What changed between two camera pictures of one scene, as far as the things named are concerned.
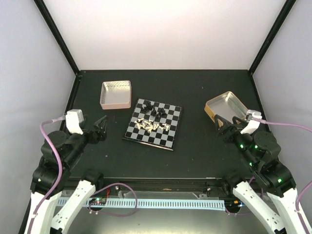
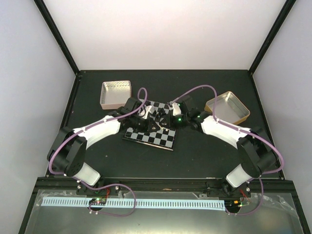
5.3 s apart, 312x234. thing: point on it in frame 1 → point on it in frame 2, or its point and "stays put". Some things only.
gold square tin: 226,105 stays put
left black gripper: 94,138 → 150,122
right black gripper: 226,126 → 170,122
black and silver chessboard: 154,123 stays put
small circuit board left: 98,201 stays put
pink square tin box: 116,94 stays put
